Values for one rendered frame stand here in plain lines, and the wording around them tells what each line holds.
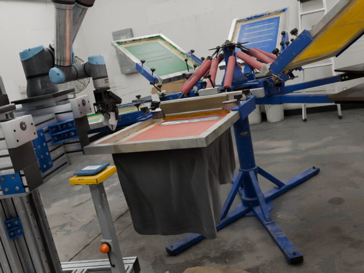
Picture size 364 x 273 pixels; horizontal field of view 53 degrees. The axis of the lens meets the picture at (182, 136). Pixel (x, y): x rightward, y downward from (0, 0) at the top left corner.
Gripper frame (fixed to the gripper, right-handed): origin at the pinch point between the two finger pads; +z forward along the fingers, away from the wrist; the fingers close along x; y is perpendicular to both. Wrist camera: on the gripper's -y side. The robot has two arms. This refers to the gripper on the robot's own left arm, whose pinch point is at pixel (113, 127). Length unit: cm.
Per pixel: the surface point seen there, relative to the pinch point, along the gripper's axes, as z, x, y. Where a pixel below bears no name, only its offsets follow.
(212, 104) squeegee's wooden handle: -1, 39, -37
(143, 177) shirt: 22.1, 20.0, 13.0
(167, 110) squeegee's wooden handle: -0.3, 11.6, -37.3
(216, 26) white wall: -75, -86, -447
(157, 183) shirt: 25.3, 26.0, 12.4
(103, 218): 28, 16, 41
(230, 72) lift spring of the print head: -13, 35, -91
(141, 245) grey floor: 101, -44, -62
